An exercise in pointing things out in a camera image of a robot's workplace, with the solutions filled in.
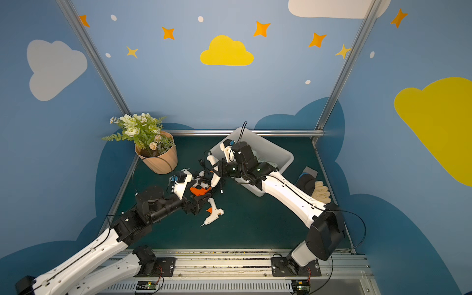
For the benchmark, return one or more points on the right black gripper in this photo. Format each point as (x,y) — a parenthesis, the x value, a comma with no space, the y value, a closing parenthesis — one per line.
(224,168)

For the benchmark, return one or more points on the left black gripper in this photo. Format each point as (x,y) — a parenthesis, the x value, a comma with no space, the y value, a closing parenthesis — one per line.
(193,199)

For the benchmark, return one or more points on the small white orange glue gun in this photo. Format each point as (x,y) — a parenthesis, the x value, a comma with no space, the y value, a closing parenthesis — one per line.
(214,212)

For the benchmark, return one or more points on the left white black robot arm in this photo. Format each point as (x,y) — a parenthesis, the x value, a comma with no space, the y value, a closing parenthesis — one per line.
(152,206)

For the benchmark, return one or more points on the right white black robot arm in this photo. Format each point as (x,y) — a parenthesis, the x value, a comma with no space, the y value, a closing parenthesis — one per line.
(324,221)

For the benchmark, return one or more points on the white plastic storage box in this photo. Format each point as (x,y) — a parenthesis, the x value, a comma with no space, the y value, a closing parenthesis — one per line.
(274,159)

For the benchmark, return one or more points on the artificial flower plant in pot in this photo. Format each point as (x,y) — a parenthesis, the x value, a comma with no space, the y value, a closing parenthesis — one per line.
(155,147)

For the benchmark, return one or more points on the beige work glove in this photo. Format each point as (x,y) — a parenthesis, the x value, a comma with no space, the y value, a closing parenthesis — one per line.
(318,192)

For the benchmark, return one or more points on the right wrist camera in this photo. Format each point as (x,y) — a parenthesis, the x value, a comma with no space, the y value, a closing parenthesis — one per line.
(226,147)

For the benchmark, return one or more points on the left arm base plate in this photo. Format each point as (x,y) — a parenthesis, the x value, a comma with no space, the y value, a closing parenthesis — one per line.
(155,267)

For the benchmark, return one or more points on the aluminium front rail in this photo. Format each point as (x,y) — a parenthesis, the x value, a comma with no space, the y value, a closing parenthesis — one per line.
(229,272)

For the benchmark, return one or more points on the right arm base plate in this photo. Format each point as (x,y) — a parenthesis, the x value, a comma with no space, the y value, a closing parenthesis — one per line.
(283,267)

